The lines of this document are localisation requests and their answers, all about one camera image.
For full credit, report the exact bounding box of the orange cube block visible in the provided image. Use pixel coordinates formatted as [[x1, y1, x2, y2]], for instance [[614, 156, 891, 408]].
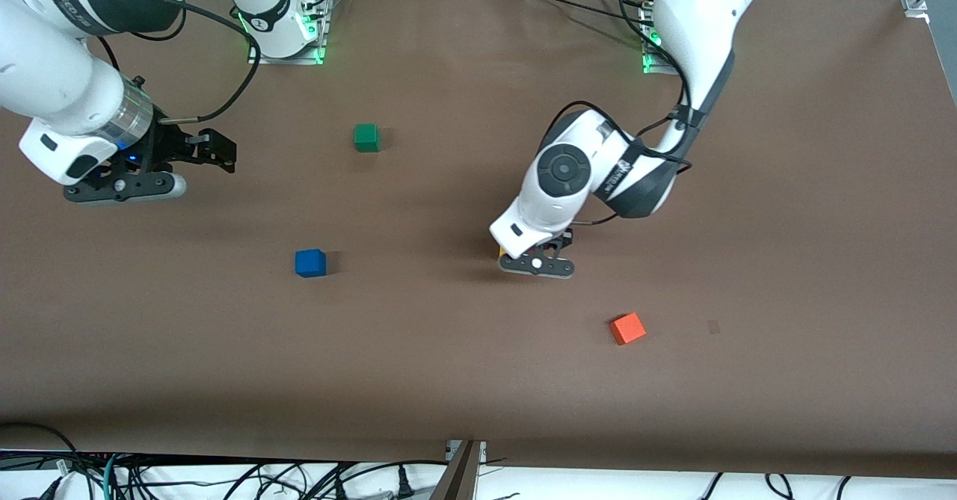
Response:
[[609, 312, 647, 346]]

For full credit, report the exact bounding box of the brown table cover sheet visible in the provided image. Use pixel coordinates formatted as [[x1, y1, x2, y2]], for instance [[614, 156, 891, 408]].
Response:
[[0, 0, 957, 480]]

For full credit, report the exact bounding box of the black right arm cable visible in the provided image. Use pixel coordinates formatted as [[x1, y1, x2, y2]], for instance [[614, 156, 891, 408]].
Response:
[[75, 0, 262, 127]]

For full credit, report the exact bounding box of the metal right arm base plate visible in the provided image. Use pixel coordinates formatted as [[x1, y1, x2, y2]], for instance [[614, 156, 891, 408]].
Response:
[[247, 0, 331, 66]]

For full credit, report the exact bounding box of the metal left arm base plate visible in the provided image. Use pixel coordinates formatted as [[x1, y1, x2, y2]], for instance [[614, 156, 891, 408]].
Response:
[[641, 3, 685, 76]]

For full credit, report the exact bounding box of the long black table cable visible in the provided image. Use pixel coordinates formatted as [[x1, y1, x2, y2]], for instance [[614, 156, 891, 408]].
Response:
[[512, 0, 647, 24]]

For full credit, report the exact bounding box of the metal bracket beam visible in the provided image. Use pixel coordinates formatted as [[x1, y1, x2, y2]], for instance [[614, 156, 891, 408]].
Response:
[[430, 439, 488, 500]]

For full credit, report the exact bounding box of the black looped floor cable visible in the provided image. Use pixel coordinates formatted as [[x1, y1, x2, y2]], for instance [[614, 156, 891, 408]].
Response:
[[0, 421, 81, 480]]

